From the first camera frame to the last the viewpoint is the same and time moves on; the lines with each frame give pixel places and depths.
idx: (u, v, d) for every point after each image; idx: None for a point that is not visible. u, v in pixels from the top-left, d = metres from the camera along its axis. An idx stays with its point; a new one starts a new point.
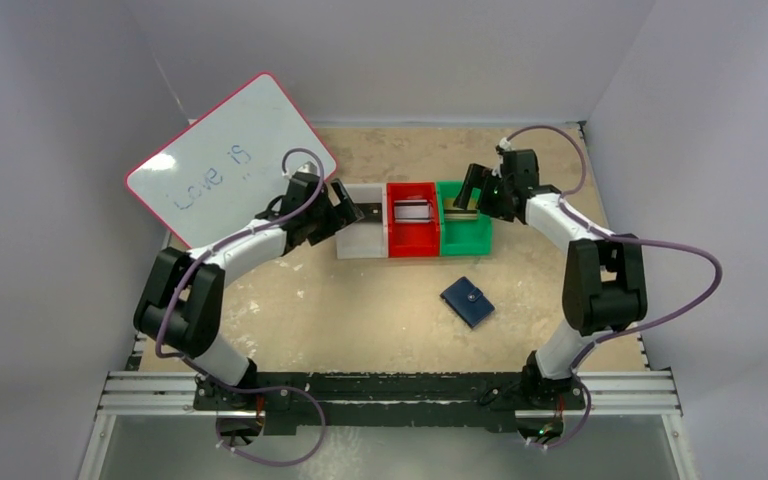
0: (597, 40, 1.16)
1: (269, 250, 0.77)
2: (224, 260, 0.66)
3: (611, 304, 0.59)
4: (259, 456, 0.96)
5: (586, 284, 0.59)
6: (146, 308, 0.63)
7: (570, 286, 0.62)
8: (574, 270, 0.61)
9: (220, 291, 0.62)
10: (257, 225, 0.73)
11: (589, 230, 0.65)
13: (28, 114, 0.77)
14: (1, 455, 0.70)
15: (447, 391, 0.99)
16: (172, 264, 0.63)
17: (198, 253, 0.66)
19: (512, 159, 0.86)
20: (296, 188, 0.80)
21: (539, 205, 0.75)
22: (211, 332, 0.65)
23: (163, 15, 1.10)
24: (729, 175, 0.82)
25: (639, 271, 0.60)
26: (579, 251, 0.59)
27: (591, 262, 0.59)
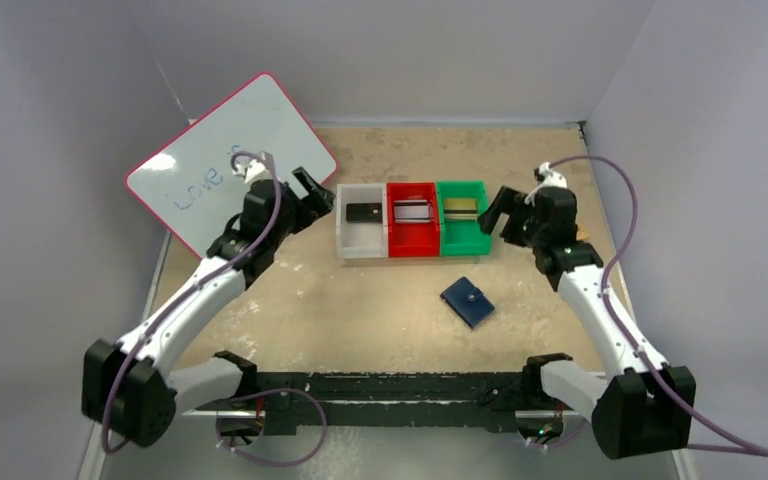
0: (597, 40, 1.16)
1: (229, 293, 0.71)
2: (161, 345, 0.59)
3: (645, 441, 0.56)
4: (260, 456, 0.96)
5: (624, 427, 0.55)
6: (90, 406, 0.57)
7: (603, 409, 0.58)
8: (614, 406, 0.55)
9: (162, 383, 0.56)
10: (203, 277, 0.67)
11: (637, 352, 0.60)
13: (28, 114, 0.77)
14: (0, 456, 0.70)
15: (447, 392, 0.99)
16: (102, 363, 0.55)
17: (131, 343, 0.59)
19: (551, 211, 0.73)
20: (251, 206, 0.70)
21: (580, 289, 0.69)
22: (162, 415, 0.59)
23: (163, 15, 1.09)
24: (728, 175, 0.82)
25: (683, 413, 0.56)
26: (625, 395, 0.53)
27: (637, 409, 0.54)
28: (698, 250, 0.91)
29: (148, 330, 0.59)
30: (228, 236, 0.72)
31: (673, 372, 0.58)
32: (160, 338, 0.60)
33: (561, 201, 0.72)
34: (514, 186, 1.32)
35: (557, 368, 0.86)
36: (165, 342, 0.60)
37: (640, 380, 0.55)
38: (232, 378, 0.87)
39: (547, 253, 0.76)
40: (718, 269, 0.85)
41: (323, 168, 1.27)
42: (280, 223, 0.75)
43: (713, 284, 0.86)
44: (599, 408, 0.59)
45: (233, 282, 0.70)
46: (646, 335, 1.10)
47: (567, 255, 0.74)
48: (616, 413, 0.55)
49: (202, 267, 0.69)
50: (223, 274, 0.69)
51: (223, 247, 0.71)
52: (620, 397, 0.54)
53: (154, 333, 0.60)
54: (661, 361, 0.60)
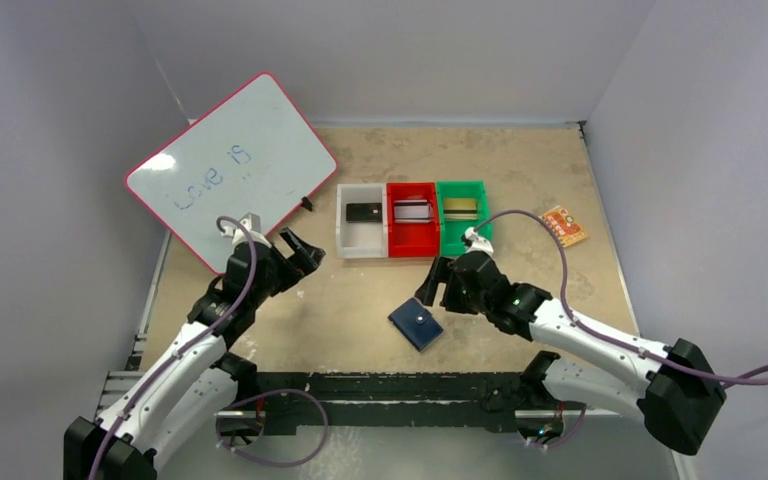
0: (597, 39, 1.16)
1: (209, 360, 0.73)
2: (140, 419, 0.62)
3: (704, 417, 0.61)
4: (259, 456, 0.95)
5: (684, 421, 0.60)
6: None
7: (657, 419, 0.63)
8: (663, 413, 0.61)
9: (141, 459, 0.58)
10: (182, 344, 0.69)
11: (643, 353, 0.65)
13: (27, 113, 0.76)
14: None
15: (446, 392, 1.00)
16: (81, 441, 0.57)
17: (110, 420, 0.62)
19: (477, 278, 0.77)
20: (234, 268, 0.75)
21: (552, 328, 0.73)
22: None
23: (162, 14, 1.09)
24: (727, 176, 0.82)
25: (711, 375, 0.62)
26: (663, 397, 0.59)
27: (679, 399, 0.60)
28: (698, 250, 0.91)
29: (128, 405, 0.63)
30: (210, 297, 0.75)
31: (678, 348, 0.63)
32: (139, 411, 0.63)
33: (481, 266, 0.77)
34: (513, 186, 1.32)
35: (562, 370, 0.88)
36: (143, 416, 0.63)
37: (664, 378, 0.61)
38: (230, 394, 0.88)
39: (501, 314, 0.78)
40: (718, 268, 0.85)
41: (323, 169, 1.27)
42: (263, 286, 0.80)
43: (712, 284, 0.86)
44: (652, 422, 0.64)
45: (213, 348, 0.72)
46: (646, 335, 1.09)
47: (519, 306, 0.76)
48: (670, 419, 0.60)
49: (183, 334, 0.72)
50: (203, 341, 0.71)
51: (205, 310, 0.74)
52: (662, 403, 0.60)
53: (134, 407, 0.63)
54: (660, 346, 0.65)
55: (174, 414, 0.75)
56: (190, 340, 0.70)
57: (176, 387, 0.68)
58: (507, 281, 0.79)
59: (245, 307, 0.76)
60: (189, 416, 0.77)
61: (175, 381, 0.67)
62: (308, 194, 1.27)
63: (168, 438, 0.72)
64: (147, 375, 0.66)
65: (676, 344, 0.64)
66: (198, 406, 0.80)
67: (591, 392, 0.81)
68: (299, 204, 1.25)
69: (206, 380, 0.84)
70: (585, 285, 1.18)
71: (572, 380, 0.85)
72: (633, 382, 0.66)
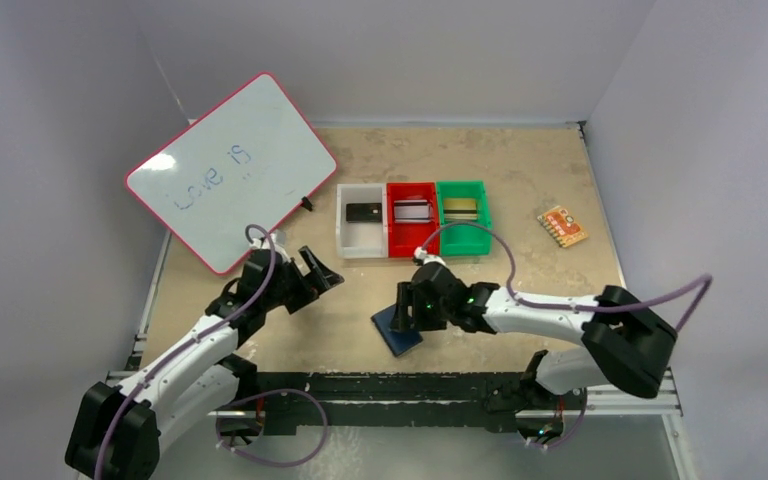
0: (597, 39, 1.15)
1: (222, 350, 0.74)
2: (159, 390, 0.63)
3: (654, 356, 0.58)
4: (259, 456, 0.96)
5: (632, 362, 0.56)
6: (75, 450, 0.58)
7: (611, 373, 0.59)
8: (608, 360, 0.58)
9: (152, 428, 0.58)
10: (202, 329, 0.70)
11: (576, 308, 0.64)
13: (27, 113, 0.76)
14: None
15: (447, 392, 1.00)
16: (99, 404, 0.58)
17: (129, 387, 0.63)
19: (433, 286, 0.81)
20: (251, 272, 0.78)
21: (501, 311, 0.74)
22: (148, 459, 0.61)
23: (162, 15, 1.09)
24: (727, 175, 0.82)
25: (646, 312, 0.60)
26: (599, 342, 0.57)
27: (617, 341, 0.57)
28: (698, 250, 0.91)
29: (148, 374, 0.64)
30: (225, 297, 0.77)
31: (607, 296, 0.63)
32: (158, 382, 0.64)
33: (434, 275, 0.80)
34: (513, 186, 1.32)
35: (547, 360, 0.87)
36: (162, 388, 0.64)
37: (598, 325, 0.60)
38: (231, 390, 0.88)
39: (462, 316, 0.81)
40: (718, 268, 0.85)
41: (323, 169, 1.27)
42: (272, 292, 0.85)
43: (711, 284, 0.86)
44: (610, 377, 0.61)
45: (229, 339, 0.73)
46: None
47: (474, 303, 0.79)
48: (618, 366, 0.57)
49: (201, 322, 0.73)
50: (219, 330, 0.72)
51: (220, 307, 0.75)
52: (601, 349, 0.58)
53: (153, 378, 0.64)
54: (592, 297, 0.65)
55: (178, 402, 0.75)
56: (210, 325, 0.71)
57: (193, 367, 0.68)
58: (463, 284, 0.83)
59: (257, 307, 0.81)
60: (188, 408, 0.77)
61: (191, 363, 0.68)
62: (308, 194, 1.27)
63: (171, 423, 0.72)
64: (167, 351, 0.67)
65: (605, 291, 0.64)
66: (199, 399, 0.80)
67: (575, 370, 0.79)
68: (299, 204, 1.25)
69: (209, 373, 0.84)
70: (585, 285, 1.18)
71: (555, 366, 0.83)
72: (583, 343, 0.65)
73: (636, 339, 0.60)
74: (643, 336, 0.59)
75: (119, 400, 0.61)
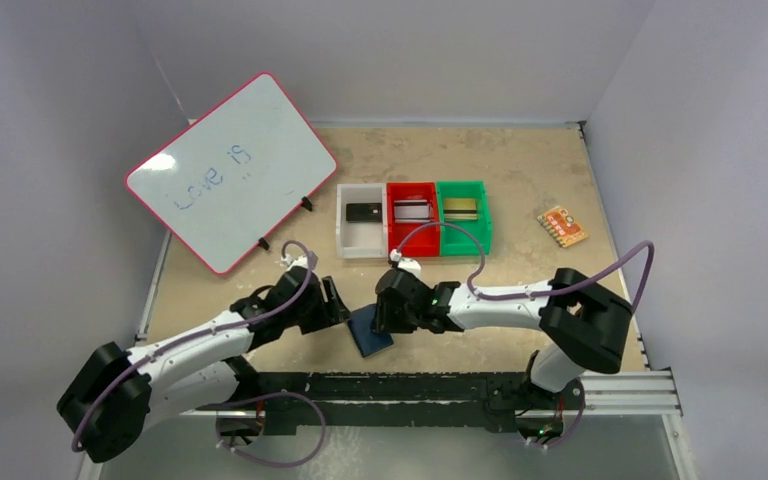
0: (597, 39, 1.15)
1: (231, 349, 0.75)
2: (162, 369, 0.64)
3: (610, 330, 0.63)
4: (259, 456, 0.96)
5: (588, 341, 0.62)
6: (70, 400, 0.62)
7: (573, 353, 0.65)
8: (568, 341, 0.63)
9: (142, 404, 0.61)
10: (221, 324, 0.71)
11: (531, 295, 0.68)
13: (27, 112, 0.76)
14: None
15: (446, 391, 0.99)
16: (104, 366, 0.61)
17: (136, 356, 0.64)
19: (397, 293, 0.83)
20: (285, 284, 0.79)
21: (464, 307, 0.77)
22: (128, 432, 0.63)
23: (162, 15, 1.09)
24: (727, 175, 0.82)
25: (599, 289, 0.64)
26: (556, 328, 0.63)
27: (572, 322, 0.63)
28: (697, 249, 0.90)
29: (158, 351, 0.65)
30: (252, 299, 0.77)
31: (560, 279, 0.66)
32: (164, 361, 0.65)
33: (396, 281, 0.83)
34: (513, 186, 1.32)
35: (536, 360, 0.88)
36: (166, 367, 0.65)
37: (553, 310, 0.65)
38: (230, 385, 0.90)
39: (430, 318, 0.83)
40: (718, 268, 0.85)
41: (323, 169, 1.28)
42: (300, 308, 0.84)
43: (711, 283, 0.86)
44: (574, 357, 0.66)
45: (242, 339, 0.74)
46: (647, 335, 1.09)
47: (438, 304, 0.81)
48: (577, 347, 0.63)
49: (222, 316, 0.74)
50: (237, 329, 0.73)
51: (245, 307, 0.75)
52: (558, 333, 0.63)
53: (161, 355, 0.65)
54: (545, 283, 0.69)
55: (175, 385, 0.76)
56: (231, 322, 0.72)
57: (198, 356, 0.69)
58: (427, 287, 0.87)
59: (277, 318, 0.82)
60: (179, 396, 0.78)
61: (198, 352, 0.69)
62: (308, 194, 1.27)
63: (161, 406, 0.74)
64: (184, 333, 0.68)
65: (557, 274, 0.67)
66: (195, 389, 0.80)
67: (560, 362, 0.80)
68: (299, 204, 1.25)
69: (213, 367, 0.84)
70: None
71: (544, 363, 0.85)
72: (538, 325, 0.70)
73: (593, 315, 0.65)
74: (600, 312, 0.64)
75: (125, 365, 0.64)
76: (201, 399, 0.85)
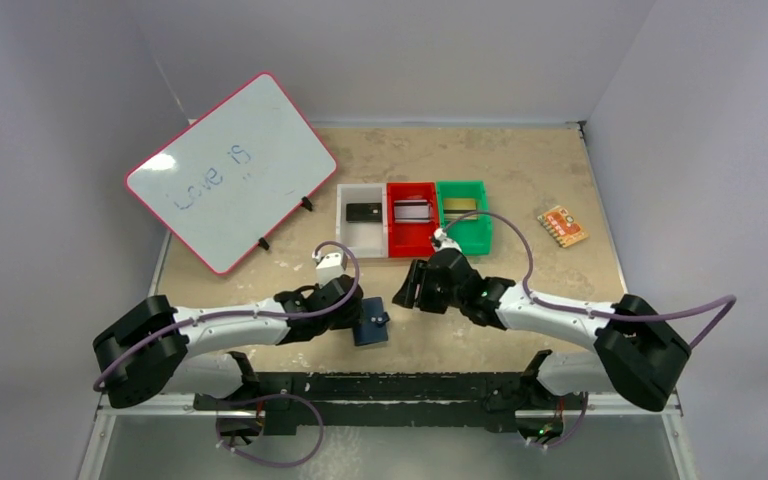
0: (598, 39, 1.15)
1: (267, 337, 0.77)
2: (200, 335, 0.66)
3: (664, 368, 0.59)
4: (259, 456, 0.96)
5: (640, 371, 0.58)
6: (107, 342, 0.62)
7: (620, 381, 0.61)
8: (617, 368, 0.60)
9: (170, 366, 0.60)
10: (263, 309, 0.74)
11: (590, 313, 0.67)
13: (26, 112, 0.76)
14: None
15: (446, 392, 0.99)
16: (151, 316, 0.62)
17: (182, 315, 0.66)
19: (450, 273, 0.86)
20: (331, 289, 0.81)
21: (514, 308, 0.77)
22: (148, 391, 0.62)
23: (163, 15, 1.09)
24: (727, 175, 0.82)
25: (662, 326, 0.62)
26: (612, 349, 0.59)
27: (628, 349, 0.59)
28: (698, 249, 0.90)
29: (201, 316, 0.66)
30: (296, 295, 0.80)
31: (625, 305, 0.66)
32: (204, 329, 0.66)
33: (453, 262, 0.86)
34: (513, 186, 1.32)
35: (549, 361, 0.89)
36: (204, 335, 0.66)
37: (611, 333, 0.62)
38: (239, 378, 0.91)
39: (475, 308, 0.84)
40: (717, 268, 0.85)
41: (323, 169, 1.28)
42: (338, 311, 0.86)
43: (711, 283, 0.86)
44: (618, 385, 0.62)
45: (277, 328, 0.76)
46: None
47: (487, 297, 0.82)
48: (626, 374, 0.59)
49: (267, 301, 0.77)
50: (277, 319, 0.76)
51: (288, 302, 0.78)
52: (612, 356, 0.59)
53: (202, 322, 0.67)
54: (608, 304, 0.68)
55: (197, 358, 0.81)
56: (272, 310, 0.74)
57: (232, 334, 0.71)
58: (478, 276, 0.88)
59: (314, 321, 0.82)
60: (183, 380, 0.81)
61: (236, 331, 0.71)
62: (308, 194, 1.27)
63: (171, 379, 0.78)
64: (228, 309, 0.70)
65: (624, 300, 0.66)
66: (205, 372, 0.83)
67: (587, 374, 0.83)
68: (299, 204, 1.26)
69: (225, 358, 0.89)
70: (585, 284, 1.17)
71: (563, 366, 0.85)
72: (589, 345, 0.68)
73: (648, 350, 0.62)
74: (657, 349, 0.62)
75: (168, 322, 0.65)
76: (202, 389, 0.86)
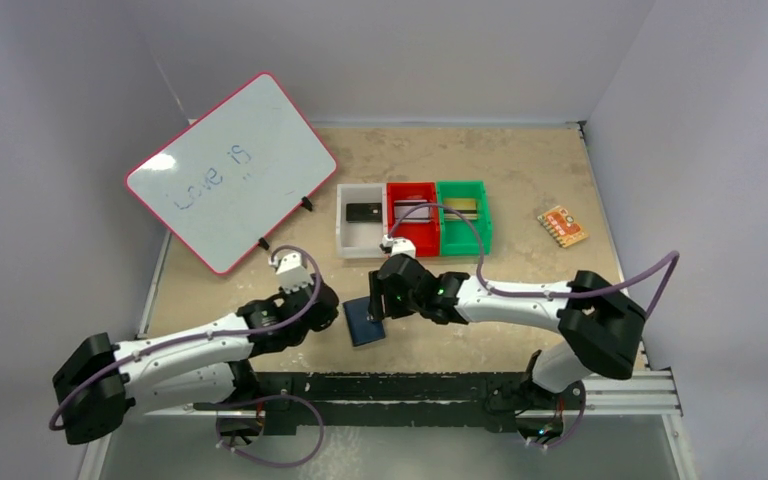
0: (598, 39, 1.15)
1: (235, 355, 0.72)
2: (144, 370, 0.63)
3: (625, 338, 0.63)
4: (259, 456, 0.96)
5: (605, 346, 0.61)
6: (60, 381, 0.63)
7: (586, 356, 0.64)
8: (585, 346, 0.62)
9: (117, 405, 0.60)
10: (219, 331, 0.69)
11: (548, 295, 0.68)
13: (28, 113, 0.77)
14: None
15: (446, 391, 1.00)
16: (92, 356, 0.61)
17: (124, 352, 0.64)
19: (402, 279, 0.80)
20: (302, 296, 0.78)
21: (474, 301, 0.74)
22: (105, 426, 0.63)
23: (162, 15, 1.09)
24: (727, 173, 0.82)
25: (617, 296, 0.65)
26: (576, 330, 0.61)
27: (592, 327, 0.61)
28: (698, 250, 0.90)
29: (143, 351, 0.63)
30: (263, 305, 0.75)
31: (580, 281, 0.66)
32: (147, 363, 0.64)
33: (402, 267, 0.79)
34: (513, 186, 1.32)
35: (538, 361, 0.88)
36: (149, 369, 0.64)
37: (573, 312, 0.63)
38: (229, 378, 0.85)
39: (433, 308, 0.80)
40: (717, 268, 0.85)
41: (322, 169, 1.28)
42: (310, 318, 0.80)
43: (711, 284, 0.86)
44: (584, 360, 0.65)
45: (241, 347, 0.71)
46: (647, 335, 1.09)
47: (445, 295, 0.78)
48: (593, 350, 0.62)
49: (227, 319, 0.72)
50: (236, 336, 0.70)
51: (254, 313, 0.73)
52: (577, 335, 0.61)
53: (147, 355, 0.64)
54: (564, 284, 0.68)
55: (167, 383, 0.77)
56: (228, 330, 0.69)
57: (188, 361, 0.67)
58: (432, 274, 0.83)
59: (287, 332, 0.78)
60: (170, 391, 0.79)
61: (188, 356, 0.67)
62: (308, 194, 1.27)
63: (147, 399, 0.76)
64: (176, 336, 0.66)
65: (577, 277, 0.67)
66: (186, 387, 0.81)
67: (564, 364, 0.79)
68: (299, 204, 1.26)
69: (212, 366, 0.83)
70: None
71: (546, 364, 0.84)
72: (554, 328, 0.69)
73: (608, 321, 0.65)
74: (616, 319, 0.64)
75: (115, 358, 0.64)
76: (192, 396, 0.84)
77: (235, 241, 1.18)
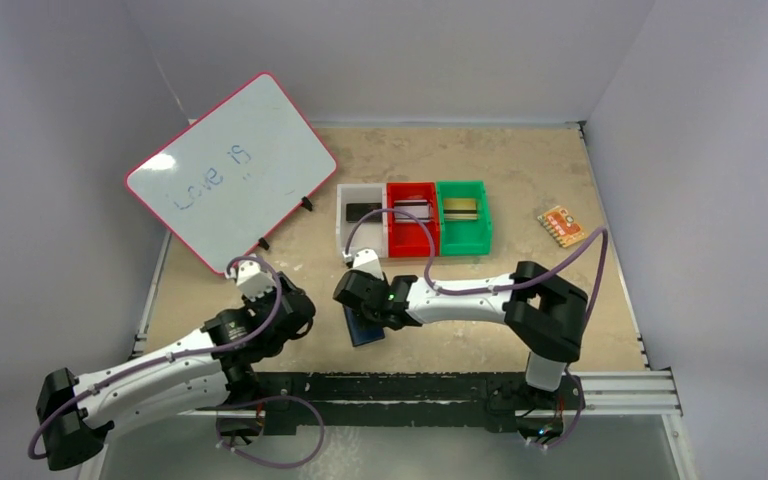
0: (598, 39, 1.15)
1: (207, 372, 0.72)
2: (102, 402, 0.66)
3: (569, 321, 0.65)
4: (259, 456, 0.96)
5: (551, 333, 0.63)
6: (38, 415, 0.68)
7: (536, 345, 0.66)
8: (533, 335, 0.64)
9: (85, 436, 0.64)
10: (178, 353, 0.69)
11: (493, 290, 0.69)
13: (27, 112, 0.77)
14: None
15: (446, 392, 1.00)
16: (54, 392, 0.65)
17: (82, 386, 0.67)
19: (352, 294, 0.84)
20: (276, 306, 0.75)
21: (424, 303, 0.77)
22: (83, 453, 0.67)
23: (162, 14, 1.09)
24: (727, 173, 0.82)
25: (557, 281, 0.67)
26: (520, 321, 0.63)
27: (535, 316, 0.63)
28: (698, 249, 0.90)
29: (100, 383, 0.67)
30: (231, 317, 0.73)
31: (522, 272, 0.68)
32: (106, 394, 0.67)
33: (349, 283, 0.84)
34: (513, 186, 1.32)
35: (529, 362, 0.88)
36: (107, 400, 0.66)
37: (516, 304, 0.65)
38: (221, 383, 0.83)
39: (386, 314, 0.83)
40: (717, 268, 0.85)
41: (322, 169, 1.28)
42: (283, 330, 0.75)
43: (711, 283, 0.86)
44: (536, 349, 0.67)
45: (207, 366, 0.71)
46: (647, 335, 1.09)
47: (395, 301, 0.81)
48: (540, 339, 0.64)
49: (191, 338, 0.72)
50: (196, 356, 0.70)
51: (223, 327, 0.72)
52: (521, 327, 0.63)
53: (106, 386, 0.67)
54: (507, 277, 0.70)
55: (149, 401, 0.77)
56: (186, 350, 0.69)
57: (152, 384, 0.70)
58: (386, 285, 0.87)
59: (261, 342, 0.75)
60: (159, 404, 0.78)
61: (151, 380, 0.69)
62: (308, 194, 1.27)
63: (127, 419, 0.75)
64: (134, 363, 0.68)
65: (518, 268, 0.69)
66: (176, 399, 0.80)
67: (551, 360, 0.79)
68: (299, 204, 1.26)
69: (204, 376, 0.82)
70: (585, 284, 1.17)
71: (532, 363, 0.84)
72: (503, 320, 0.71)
73: (553, 307, 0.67)
74: (558, 304, 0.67)
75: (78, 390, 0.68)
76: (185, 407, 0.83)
77: (235, 240, 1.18)
